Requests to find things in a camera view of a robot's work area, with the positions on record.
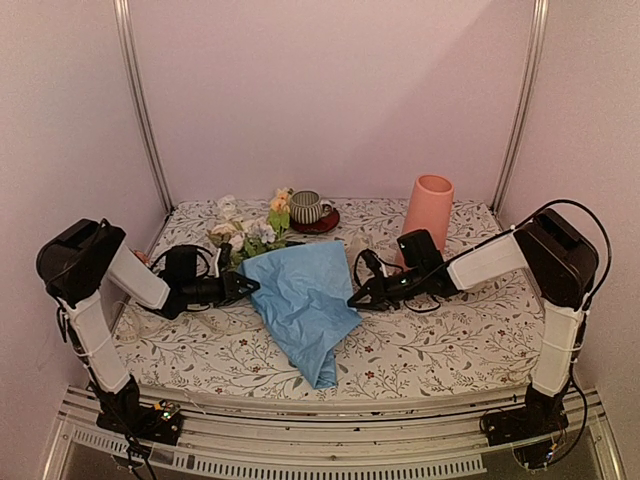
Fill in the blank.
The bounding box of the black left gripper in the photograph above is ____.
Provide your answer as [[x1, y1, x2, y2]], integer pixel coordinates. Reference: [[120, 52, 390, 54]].
[[184, 270, 261, 307]]

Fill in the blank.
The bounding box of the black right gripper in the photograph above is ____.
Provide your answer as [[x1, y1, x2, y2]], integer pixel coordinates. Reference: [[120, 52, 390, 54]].
[[349, 265, 426, 311]]

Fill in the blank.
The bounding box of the artificial flower bouquet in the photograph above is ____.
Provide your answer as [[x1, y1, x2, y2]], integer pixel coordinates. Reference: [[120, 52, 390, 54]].
[[206, 188, 294, 269]]

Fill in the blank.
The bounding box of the blue wrapping paper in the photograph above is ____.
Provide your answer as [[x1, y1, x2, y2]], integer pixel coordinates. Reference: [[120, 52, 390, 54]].
[[240, 241, 361, 389]]

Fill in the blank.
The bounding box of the cream printed ribbon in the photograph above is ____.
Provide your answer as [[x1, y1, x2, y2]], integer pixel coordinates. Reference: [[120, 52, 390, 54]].
[[111, 300, 164, 344]]

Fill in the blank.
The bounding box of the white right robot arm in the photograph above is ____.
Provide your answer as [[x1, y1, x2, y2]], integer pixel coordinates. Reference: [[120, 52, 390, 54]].
[[347, 201, 601, 436]]

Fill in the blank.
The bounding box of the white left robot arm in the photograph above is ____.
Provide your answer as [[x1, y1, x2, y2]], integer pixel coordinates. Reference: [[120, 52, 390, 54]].
[[36, 219, 260, 434]]

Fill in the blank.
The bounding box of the pink vase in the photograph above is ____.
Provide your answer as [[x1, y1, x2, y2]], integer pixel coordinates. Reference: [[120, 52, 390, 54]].
[[401, 174, 454, 254]]

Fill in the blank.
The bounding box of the dark red saucer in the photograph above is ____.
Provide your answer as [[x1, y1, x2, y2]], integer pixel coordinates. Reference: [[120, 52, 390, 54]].
[[290, 207, 340, 235]]

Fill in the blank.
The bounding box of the striped ceramic cup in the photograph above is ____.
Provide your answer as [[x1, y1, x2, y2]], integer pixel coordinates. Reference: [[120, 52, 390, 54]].
[[289, 190, 333, 225]]

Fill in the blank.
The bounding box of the floral tablecloth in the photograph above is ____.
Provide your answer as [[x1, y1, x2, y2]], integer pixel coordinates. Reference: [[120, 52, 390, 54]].
[[114, 199, 544, 401]]

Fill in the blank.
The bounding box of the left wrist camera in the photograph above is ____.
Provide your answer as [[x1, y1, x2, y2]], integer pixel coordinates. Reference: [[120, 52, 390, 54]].
[[210, 242, 232, 277]]

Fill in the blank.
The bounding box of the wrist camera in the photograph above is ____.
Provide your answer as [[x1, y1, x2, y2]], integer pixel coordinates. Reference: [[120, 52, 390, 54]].
[[356, 249, 386, 278], [210, 242, 232, 277]]

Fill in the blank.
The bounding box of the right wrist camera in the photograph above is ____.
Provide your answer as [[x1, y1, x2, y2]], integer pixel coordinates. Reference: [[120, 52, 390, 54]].
[[356, 249, 386, 278]]

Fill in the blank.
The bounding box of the aluminium front rail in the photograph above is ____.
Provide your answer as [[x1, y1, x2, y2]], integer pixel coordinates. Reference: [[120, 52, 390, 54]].
[[36, 386, 631, 479]]

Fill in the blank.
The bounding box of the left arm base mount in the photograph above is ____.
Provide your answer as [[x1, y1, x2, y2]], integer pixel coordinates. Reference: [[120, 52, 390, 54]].
[[96, 395, 184, 446]]

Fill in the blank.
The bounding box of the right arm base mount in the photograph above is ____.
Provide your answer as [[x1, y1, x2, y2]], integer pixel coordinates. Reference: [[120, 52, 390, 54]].
[[479, 407, 569, 470]]

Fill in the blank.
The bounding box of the left aluminium frame post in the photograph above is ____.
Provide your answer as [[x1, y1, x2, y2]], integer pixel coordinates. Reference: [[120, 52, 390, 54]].
[[113, 0, 174, 215]]

